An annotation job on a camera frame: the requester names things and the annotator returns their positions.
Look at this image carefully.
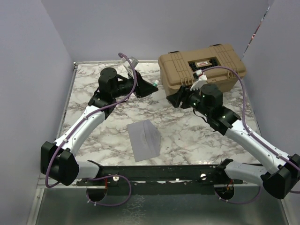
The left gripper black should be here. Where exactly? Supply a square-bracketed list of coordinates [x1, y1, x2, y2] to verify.
[112, 70, 158, 98]

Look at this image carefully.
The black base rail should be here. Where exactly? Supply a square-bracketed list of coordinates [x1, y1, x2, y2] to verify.
[76, 165, 242, 196]

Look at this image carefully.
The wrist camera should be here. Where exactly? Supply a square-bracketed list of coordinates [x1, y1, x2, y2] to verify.
[123, 57, 139, 76]
[190, 70, 208, 90]

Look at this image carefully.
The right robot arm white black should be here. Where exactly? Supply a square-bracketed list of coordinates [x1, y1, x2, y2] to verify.
[167, 84, 300, 199]

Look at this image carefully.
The aluminium frame rail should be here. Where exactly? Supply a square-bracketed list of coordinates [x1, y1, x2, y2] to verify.
[25, 61, 82, 225]

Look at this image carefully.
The tan plastic tool case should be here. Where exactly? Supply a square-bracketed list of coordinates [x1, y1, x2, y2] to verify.
[158, 44, 247, 96]

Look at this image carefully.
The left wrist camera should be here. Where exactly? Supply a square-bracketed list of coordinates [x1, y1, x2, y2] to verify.
[123, 57, 139, 76]

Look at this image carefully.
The small green white tube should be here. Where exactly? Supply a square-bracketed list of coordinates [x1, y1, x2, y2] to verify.
[153, 80, 159, 87]

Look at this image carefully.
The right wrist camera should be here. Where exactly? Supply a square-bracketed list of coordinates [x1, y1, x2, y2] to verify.
[190, 70, 208, 90]

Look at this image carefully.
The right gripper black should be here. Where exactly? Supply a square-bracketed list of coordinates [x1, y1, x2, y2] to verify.
[167, 83, 211, 117]

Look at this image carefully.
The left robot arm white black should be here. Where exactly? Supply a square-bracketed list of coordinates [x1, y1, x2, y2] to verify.
[40, 67, 158, 186]

